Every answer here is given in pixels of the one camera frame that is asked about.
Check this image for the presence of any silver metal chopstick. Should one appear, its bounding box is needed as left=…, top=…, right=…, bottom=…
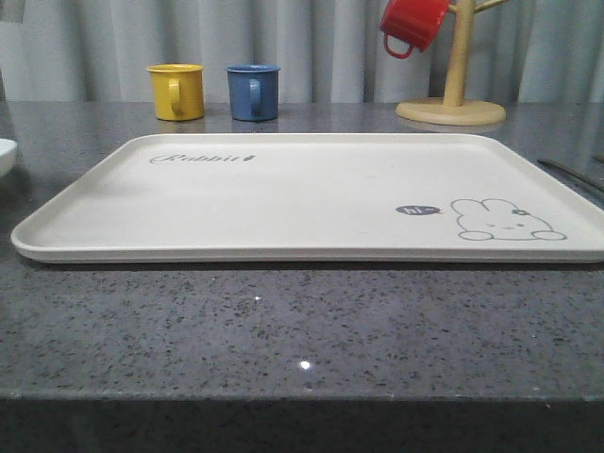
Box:
left=538, top=159, right=604, bottom=193

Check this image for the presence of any white round plate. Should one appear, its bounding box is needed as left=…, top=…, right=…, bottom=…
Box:
left=0, top=138, right=18, bottom=176

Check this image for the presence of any cream rabbit serving tray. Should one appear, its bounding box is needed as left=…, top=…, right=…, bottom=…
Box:
left=11, top=133, right=603, bottom=263

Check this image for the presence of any blue enamel mug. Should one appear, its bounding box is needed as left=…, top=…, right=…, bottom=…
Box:
left=226, top=64, right=280, bottom=122

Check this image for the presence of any yellow enamel mug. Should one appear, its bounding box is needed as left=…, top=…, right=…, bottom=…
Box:
left=146, top=63, right=205, bottom=121

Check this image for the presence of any wooden mug tree stand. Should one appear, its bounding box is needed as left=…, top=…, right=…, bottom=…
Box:
left=395, top=0, right=506, bottom=126

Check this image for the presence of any red enamel mug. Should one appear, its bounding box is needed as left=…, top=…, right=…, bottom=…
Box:
left=379, top=0, right=450, bottom=59

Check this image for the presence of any grey pleated curtain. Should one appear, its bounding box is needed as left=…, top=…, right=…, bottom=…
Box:
left=1, top=1, right=603, bottom=103

